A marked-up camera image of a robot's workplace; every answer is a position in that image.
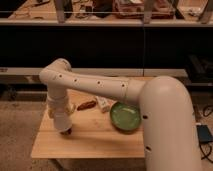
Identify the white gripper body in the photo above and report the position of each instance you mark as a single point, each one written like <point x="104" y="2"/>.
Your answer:
<point x="56" y="105"/>

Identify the white ceramic cup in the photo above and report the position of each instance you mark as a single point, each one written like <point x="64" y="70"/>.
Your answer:
<point x="62" y="122"/>

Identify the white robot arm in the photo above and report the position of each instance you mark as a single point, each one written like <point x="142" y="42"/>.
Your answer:
<point x="169" y="128"/>

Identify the dark brown eraser block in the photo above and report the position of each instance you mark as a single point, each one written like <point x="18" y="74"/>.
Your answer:
<point x="67" y="132"/>

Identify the brown sausage-shaped object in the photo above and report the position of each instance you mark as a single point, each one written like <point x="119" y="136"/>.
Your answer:
<point x="87" y="105"/>

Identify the wooden table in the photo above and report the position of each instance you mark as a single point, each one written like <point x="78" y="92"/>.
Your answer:
<point x="93" y="137"/>

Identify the white tube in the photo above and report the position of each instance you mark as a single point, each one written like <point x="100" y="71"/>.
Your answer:
<point x="104" y="104"/>

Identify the green round plate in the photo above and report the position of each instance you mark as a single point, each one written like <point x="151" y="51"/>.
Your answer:
<point x="125" y="117"/>

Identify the metal shelf rack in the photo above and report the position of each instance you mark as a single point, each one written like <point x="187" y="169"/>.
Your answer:
<point x="107" y="13"/>

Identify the dark blue device on floor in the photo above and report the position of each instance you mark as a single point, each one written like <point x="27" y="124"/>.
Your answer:
<point x="204" y="134"/>

